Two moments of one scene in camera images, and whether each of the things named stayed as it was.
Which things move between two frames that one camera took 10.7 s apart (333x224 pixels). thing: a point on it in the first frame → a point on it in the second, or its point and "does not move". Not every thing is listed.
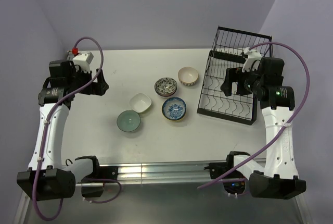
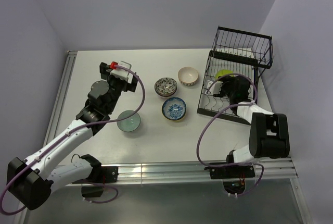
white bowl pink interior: x=188 y=76 does not move
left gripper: x=100 y=87 → x=106 y=75
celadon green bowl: x=128 y=121 does not move
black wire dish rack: x=227 y=51 does not move
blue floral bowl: x=174 y=109 does not move
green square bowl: x=140 y=102 → x=223 y=72
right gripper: x=235 y=74 → x=231 y=80
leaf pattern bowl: x=165 y=86 does not move
